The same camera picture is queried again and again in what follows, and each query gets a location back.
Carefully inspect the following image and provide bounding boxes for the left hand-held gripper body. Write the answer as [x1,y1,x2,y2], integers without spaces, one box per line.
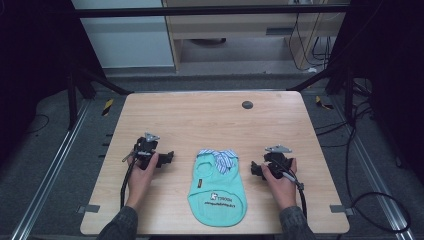
[122,132,161,171]

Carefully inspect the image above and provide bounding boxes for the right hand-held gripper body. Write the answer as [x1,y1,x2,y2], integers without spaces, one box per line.
[263,144,296,180]

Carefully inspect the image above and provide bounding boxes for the mint green pet shirt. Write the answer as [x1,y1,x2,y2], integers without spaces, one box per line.
[187,148,248,228]

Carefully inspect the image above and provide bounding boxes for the person's right hand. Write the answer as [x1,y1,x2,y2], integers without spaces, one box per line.
[260,157,298,212]

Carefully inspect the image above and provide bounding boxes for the person's left hand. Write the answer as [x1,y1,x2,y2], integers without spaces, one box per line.
[125,152,160,212]

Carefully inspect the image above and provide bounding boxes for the black metal stand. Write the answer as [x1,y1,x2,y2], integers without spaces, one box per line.
[287,64,359,128]
[64,63,134,132]

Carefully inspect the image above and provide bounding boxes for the white cabinet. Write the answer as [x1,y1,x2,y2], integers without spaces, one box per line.
[70,0,176,70]

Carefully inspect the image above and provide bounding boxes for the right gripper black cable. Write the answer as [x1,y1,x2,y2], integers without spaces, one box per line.
[270,157,308,220]

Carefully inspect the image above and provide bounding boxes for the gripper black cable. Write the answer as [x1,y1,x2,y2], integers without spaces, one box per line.
[270,157,308,220]
[119,157,138,210]

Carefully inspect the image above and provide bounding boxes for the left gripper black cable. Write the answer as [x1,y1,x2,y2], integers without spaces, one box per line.
[119,157,138,210]

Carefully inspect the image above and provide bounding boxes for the grey table bracket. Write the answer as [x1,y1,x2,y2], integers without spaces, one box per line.
[329,204,355,216]
[76,204,101,214]

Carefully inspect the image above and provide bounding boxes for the black floor cable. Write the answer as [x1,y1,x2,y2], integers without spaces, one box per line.
[313,99,412,234]

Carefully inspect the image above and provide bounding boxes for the aluminium floor rail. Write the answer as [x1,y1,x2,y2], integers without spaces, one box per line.
[329,94,418,240]
[9,99,92,240]

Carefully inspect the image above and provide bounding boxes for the black hanging cables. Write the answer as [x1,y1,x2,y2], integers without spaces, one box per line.
[287,12,338,73]

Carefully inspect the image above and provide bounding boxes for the black horizontal frame bar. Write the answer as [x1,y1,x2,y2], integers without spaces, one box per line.
[71,4,351,19]

